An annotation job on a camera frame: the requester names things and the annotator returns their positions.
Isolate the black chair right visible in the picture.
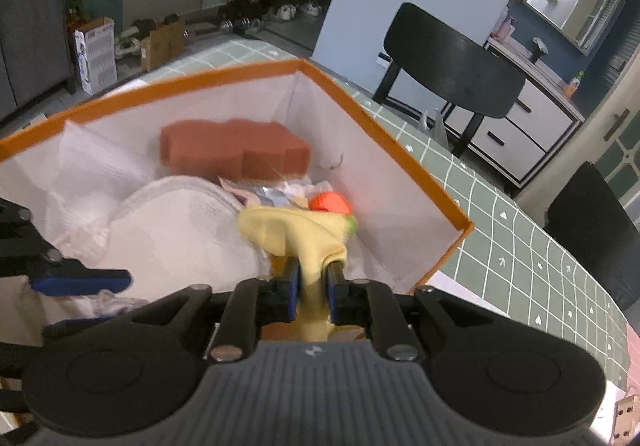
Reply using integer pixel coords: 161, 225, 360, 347
544, 162, 640, 310

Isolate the clear plastic bag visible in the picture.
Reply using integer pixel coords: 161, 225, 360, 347
1, 122, 156, 242

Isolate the black chair left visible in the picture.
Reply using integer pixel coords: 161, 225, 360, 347
372, 2, 525, 157

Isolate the dark grey cabinet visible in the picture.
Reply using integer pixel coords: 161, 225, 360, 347
1, 0, 76, 119

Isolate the brown cardboard box on floor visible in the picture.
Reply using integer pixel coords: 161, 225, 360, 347
140, 19, 186, 72

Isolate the yellow cloth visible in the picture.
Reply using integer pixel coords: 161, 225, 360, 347
238, 206, 358, 342

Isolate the orange red crochet strawberry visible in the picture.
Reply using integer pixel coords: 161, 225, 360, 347
308, 191, 358, 235

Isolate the snack packet yellow pink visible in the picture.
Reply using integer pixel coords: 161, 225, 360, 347
218, 178, 333, 209

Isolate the white drawstring pouch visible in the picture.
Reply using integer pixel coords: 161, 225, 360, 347
54, 176, 271, 302

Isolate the orange cardboard storage box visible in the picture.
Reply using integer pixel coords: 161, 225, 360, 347
1, 59, 473, 293

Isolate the green checkered tablecloth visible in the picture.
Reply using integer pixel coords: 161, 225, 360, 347
144, 35, 637, 392

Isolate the brown bear-shaped sponge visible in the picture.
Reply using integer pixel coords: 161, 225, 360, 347
160, 119, 312, 184

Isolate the white cardboard box on floor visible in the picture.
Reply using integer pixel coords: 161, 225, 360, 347
74, 16, 117, 96

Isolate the white drawer cabinet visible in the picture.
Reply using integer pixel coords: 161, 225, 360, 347
469, 38, 585, 191

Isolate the black chair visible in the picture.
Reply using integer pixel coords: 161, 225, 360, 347
544, 162, 640, 310
372, 2, 525, 157

